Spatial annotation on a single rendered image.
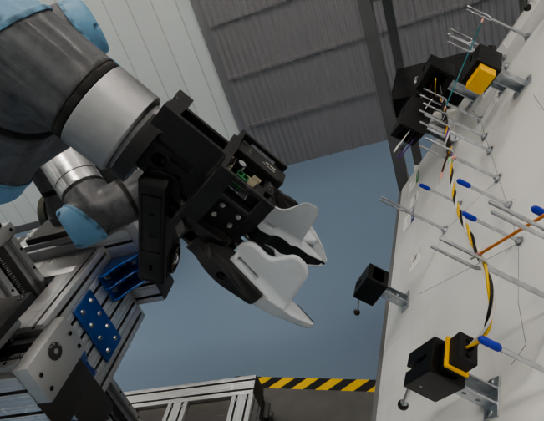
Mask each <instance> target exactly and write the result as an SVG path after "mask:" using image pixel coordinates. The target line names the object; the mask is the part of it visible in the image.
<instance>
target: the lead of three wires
mask: <svg viewBox="0 0 544 421"><path fill-rule="evenodd" d="M478 262H479V263H480V268H481V271H482V274H483V277H484V278H485V280H486V290H487V296H488V302H489V306H488V310H487V314H486V321H485V325H484V328H483V329H482V331H481V332H480V333H479V334H478V335H477V336H476V338H475V339H474V340H473V341H472V342H471V343H470V344H469V345H468V346H466V347H465V348H466V349H468V348H470V350H469V351H470V352H471V351H472V350H473V349H475V348H476V347H477V346H478V345H479V344H480V343H479V342H478V337H479V336H485V337H486V336H487V335H488V333H489V331H490V329H491V325H492V321H493V317H494V313H495V309H496V299H495V294H494V287H493V281H492V278H491V275H490V273H489V272H488V268H487V265H486V264H485V263H484V262H483V261H481V260H479V261H478Z"/></svg>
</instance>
